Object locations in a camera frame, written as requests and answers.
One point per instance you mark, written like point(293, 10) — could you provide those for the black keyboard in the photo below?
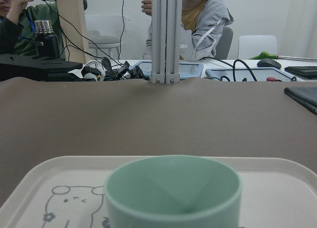
point(304, 72)

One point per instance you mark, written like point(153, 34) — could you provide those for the aluminium frame post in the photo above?
point(166, 23)

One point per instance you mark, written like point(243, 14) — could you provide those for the black water bottle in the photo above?
point(46, 40)

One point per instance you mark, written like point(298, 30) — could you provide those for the teach pendant tablet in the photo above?
point(186, 69)
point(261, 74)

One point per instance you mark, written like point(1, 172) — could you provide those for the green cup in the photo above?
point(174, 191)

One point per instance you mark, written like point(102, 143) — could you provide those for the cream rabbit tray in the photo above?
point(67, 192)

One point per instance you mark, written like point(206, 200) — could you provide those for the grey folded cloth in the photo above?
point(305, 96)

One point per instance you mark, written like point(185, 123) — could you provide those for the black mouse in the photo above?
point(267, 62)

